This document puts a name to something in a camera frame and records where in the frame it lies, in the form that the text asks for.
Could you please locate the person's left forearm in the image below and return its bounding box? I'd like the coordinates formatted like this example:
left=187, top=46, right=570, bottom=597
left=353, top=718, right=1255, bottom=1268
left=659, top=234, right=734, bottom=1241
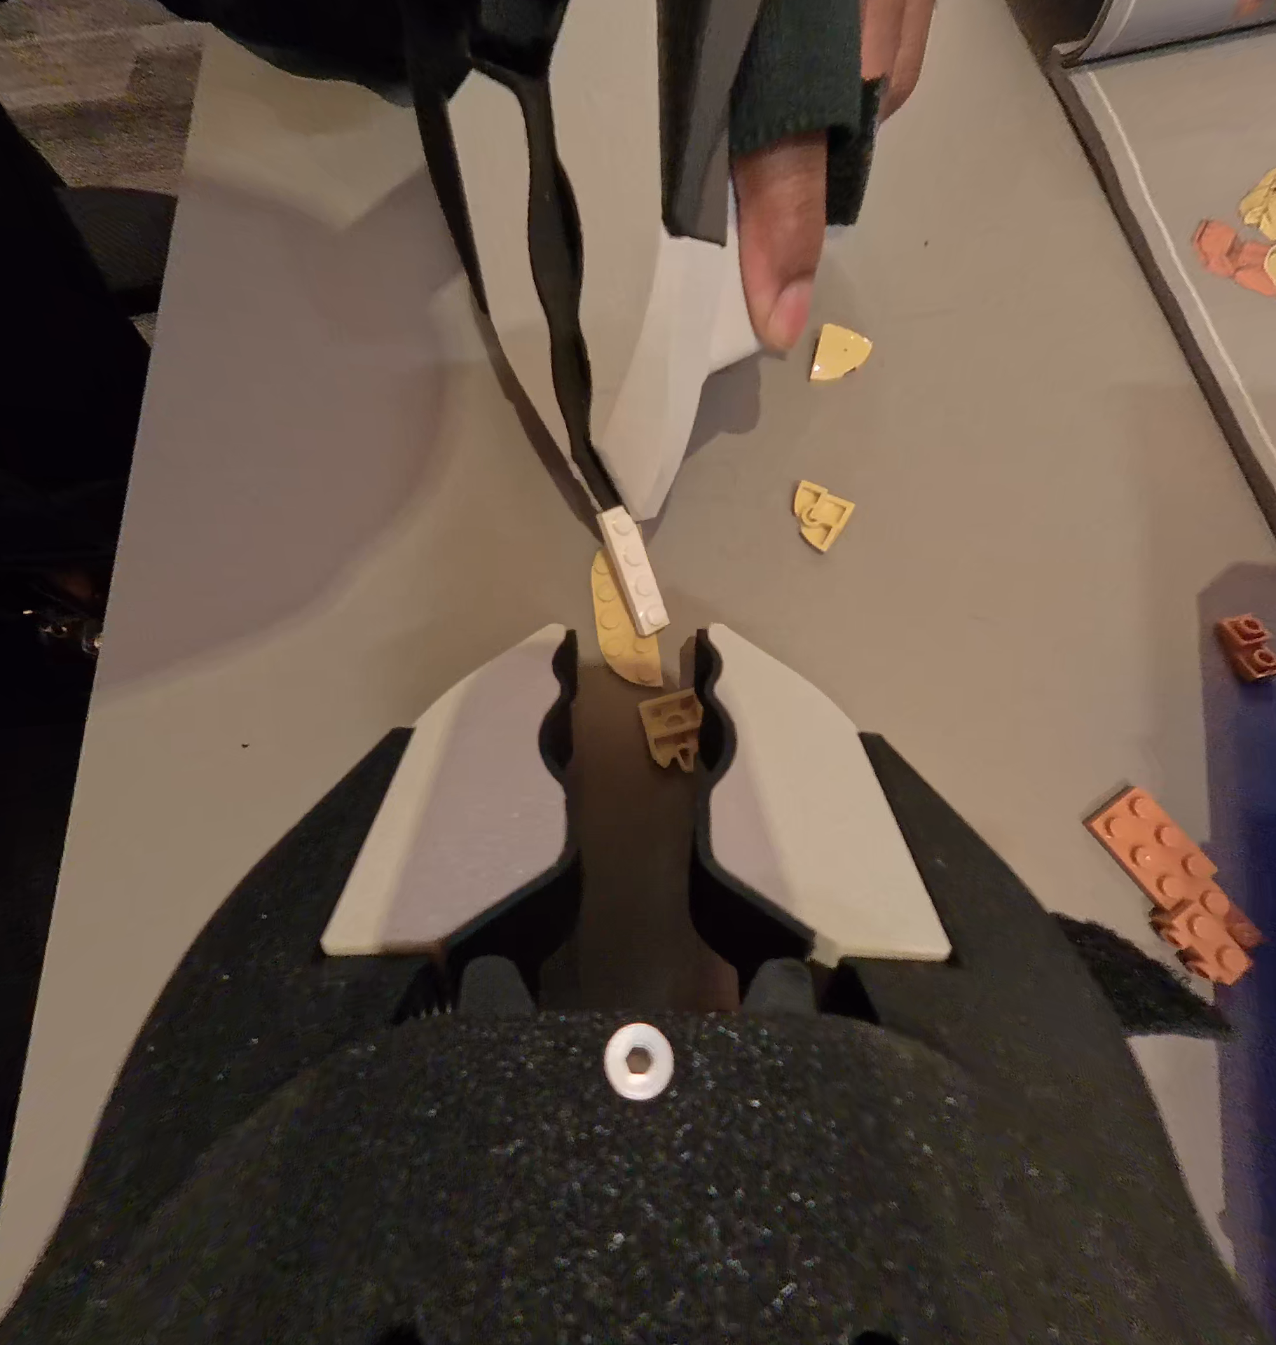
left=159, top=0, right=572, bottom=101

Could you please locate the tan wedge plate with clip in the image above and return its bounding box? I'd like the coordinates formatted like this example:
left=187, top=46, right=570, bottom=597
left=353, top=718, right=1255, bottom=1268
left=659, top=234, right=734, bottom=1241
left=792, top=478, right=858, bottom=554

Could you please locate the small orange-brown brick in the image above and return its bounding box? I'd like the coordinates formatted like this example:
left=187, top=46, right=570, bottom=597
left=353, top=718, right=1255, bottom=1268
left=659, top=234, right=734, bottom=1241
left=1216, top=611, right=1276, bottom=684

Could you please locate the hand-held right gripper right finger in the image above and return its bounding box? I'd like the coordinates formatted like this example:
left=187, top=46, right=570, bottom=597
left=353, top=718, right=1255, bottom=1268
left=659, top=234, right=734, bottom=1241
left=689, top=622, right=954, bottom=997

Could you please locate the long white brick plate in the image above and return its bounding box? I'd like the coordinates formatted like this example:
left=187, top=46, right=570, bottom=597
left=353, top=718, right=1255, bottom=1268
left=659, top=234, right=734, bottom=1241
left=597, top=503, right=673, bottom=638

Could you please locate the orange-brown studded plate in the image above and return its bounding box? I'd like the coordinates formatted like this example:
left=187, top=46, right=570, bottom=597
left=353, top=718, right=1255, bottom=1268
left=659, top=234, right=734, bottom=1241
left=1084, top=786, right=1223, bottom=907

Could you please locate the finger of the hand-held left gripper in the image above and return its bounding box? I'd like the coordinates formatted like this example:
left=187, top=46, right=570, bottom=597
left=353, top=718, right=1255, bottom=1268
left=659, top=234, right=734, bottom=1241
left=411, top=56, right=625, bottom=517
left=593, top=231, right=791, bottom=521

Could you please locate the tan quarter-round tile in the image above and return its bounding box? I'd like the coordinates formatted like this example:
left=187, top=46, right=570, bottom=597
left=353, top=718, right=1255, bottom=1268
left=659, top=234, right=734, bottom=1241
left=808, top=321, right=874, bottom=384

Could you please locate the person's left hand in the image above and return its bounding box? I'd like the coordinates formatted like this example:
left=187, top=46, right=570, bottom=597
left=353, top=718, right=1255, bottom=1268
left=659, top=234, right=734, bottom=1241
left=730, top=0, right=936, bottom=350

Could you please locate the grey desk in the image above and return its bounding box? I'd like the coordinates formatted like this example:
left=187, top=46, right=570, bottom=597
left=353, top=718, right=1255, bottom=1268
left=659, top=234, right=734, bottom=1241
left=0, top=0, right=1276, bottom=1314

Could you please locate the tan half-round brick plate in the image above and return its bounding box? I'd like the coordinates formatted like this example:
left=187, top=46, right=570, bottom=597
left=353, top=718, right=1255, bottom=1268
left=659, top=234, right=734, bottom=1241
left=591, top=547, right=662, bottom=688

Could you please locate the dark tan bracket brick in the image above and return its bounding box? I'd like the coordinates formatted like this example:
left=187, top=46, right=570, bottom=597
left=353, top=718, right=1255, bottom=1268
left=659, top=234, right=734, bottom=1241
left=637, top=688, right=705, bottom=773

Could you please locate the black office chair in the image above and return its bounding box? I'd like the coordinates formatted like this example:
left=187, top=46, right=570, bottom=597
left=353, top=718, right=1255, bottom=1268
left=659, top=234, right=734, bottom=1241
left=54, top=183, right=182, bottom=348

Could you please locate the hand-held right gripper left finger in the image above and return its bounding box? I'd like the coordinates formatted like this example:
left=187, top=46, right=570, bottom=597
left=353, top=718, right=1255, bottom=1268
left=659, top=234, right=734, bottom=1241
left=321, top=624, right=584, bottom=999

